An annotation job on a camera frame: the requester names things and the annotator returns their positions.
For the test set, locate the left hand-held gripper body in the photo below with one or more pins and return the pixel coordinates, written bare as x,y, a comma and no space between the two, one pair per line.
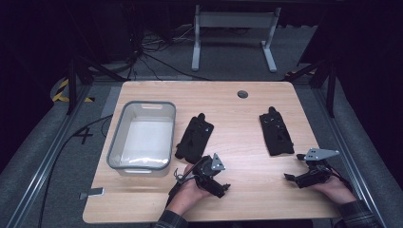
207,175

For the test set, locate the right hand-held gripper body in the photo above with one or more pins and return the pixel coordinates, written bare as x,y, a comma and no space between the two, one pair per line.
313,177

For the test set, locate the black glove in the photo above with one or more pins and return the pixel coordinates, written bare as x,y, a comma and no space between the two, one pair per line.
195,139
276,134

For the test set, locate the person's right hand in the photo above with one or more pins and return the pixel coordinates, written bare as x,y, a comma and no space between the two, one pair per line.
337,190

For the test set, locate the person's left hand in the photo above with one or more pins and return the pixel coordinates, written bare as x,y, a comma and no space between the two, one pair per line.
187,196

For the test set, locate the black metal stand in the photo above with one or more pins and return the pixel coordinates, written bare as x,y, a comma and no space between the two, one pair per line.
72,85
331,88

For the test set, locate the grey round table grommet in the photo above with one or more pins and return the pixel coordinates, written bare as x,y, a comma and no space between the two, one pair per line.
242,94

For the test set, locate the grey tape strip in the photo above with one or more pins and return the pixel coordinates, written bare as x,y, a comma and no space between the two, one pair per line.
93,192

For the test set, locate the yellow black hazard tape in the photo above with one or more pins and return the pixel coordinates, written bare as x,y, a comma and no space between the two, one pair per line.
61,91

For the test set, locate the aluminium floor rail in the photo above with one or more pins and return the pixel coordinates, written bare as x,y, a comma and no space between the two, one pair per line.
345,148
41,174

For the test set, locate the white metal desk frame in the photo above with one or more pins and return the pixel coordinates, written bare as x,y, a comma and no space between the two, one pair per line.
234,20

